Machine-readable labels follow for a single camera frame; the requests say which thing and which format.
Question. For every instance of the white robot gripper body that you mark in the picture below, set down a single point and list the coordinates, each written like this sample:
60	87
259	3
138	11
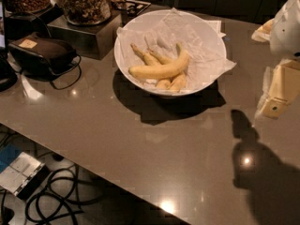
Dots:
287	32

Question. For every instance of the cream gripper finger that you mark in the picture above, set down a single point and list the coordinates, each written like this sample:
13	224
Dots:
283	89
262	34

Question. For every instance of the large top yellow banana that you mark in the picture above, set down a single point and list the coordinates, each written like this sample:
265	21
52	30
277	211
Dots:
162	71

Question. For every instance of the white paper bowl liner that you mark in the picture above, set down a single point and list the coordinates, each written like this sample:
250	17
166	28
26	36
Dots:
170	53

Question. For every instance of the right lower yellow banana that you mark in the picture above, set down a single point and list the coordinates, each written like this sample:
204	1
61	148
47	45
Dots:
174	84

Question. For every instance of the white round bowl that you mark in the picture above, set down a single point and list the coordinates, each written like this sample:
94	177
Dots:
160	31

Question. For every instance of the left lower yellow banana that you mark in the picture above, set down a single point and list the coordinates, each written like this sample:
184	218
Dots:
152	58

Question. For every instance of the dark metal jar stand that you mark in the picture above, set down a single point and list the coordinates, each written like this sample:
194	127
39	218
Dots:
89	41

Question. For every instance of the glass jar of granola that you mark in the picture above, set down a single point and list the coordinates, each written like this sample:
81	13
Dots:
86	12

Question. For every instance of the dark left jar stand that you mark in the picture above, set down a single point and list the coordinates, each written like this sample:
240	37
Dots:
21	24

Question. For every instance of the white box on floor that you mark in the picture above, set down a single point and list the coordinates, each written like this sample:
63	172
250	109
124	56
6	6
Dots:
23	176

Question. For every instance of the blue object on floor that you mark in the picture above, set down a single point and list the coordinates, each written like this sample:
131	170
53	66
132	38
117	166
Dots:
8	155

